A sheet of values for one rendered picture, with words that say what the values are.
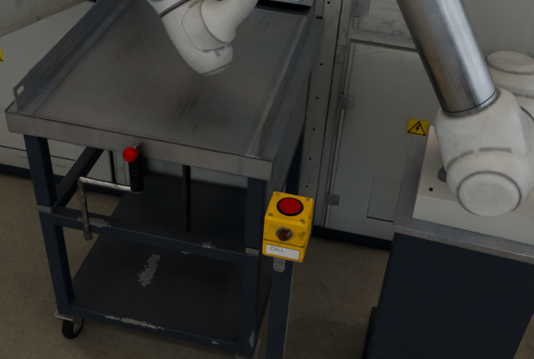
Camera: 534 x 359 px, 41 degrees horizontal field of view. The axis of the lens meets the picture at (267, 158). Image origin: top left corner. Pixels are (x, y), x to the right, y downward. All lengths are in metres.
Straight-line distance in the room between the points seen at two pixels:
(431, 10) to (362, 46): 0.88
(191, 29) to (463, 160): 0.62
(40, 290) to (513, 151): 1.62
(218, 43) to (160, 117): 0.23
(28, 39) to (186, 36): 1.00
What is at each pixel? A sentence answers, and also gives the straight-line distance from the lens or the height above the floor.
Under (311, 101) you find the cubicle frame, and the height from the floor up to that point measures 0.57.
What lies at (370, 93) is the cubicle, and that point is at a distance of 2.14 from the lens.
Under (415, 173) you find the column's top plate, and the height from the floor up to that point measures 0.75.
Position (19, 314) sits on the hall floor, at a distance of 2.37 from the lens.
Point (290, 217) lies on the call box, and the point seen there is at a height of 0.90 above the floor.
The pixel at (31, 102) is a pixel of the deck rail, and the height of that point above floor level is 0.85.
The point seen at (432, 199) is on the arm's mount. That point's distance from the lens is 1.53.
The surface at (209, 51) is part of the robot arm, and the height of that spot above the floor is 1.02.
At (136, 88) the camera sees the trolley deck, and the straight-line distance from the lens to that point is 1.73.
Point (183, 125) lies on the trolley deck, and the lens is 1.60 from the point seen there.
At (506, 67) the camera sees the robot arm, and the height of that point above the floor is 1.09.
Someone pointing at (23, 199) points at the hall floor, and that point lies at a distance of 2.76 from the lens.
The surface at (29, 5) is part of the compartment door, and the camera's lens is 2.07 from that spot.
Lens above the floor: 1.78
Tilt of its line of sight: 38 degrees down
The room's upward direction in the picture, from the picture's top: 4 degrees clockwise
